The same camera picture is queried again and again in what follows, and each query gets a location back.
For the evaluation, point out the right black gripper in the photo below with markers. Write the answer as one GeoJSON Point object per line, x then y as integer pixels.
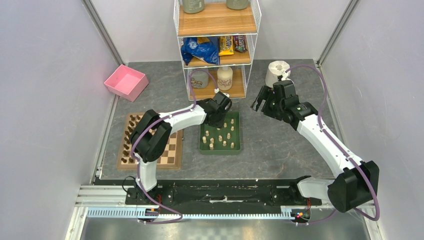
{"type": "Point", "coordinates": [267, 93]}

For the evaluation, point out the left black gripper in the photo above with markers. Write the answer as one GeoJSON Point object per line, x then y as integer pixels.
{"type": "Point", "coordinates": [220, 124]}

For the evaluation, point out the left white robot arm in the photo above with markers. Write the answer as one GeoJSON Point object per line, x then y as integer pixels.
{"type": "Point", "coordinates": [150, 136]}

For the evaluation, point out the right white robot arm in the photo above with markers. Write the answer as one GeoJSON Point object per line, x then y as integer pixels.
{"type": "Point", "coordinates": [355, 181]}

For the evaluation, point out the grey patterned mug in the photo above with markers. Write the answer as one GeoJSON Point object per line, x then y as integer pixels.
{"type": "Point", "coordinates": [199, 79]}

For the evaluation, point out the green metal tray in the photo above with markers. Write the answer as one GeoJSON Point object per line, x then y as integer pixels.
{"type": "Point", "coordinates": [232, 118]}

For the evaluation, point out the white patterned bottle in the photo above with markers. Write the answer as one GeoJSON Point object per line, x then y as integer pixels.
{"type": "Point", "coordinates": [224, 78]}

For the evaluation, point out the white toilet paper roll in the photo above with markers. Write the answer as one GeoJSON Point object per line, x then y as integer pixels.
{"type": "Point", "coordinates": [275, 69]}

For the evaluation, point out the blue snack bag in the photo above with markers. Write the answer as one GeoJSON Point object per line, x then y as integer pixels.
{"type": "Point", "coordinates": [205, 49]}

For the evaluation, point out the brown candy bag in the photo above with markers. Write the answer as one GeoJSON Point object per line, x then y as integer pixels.
{"type": "Point", "coordinates": [240, 43]}

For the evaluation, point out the yellow candy bag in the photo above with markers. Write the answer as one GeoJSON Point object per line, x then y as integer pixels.
{"type": "Point", "coordinates": [226, 47]}

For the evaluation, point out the pink plastic bin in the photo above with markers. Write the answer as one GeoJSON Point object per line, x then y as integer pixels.
{"type": "Point", "coordinates": [126, 83]}

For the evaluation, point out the right grey-green jar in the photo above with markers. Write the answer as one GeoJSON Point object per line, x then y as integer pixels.
{"type": "Point", "coordinates": [237, 4]}

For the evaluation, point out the grey-green jar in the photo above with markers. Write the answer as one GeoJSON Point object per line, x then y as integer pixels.
{"type": "Point", "coordinates": [237, 4]}
{"type": "Point", "coordinates": [193, 6]}

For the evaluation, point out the left grey-green jar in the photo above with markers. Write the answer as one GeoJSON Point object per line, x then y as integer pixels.
{"type": "Point", "coordinates": [193, 6]}

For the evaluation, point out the white wire wooden shelf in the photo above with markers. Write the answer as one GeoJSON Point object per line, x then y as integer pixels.
{"type": "Point", "coordinates": [218, 20]}

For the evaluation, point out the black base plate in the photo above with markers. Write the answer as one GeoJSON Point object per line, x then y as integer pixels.
{"type": "Point", "coordinates": [274, 192]}

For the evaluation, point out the aluminium rail frame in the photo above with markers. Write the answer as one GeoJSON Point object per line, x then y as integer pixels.
{"type": "Point", "coordinates": [100, 213]}

